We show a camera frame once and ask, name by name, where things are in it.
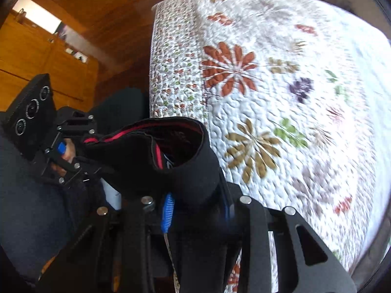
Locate black pants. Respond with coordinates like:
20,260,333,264
82,117,239,292

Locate wooden cabinet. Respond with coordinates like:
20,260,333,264
0,11,99,111

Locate person's left hand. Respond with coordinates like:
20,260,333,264
51,138,76,177

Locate floral quilted bedspread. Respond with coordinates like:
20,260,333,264
150,0,390,292

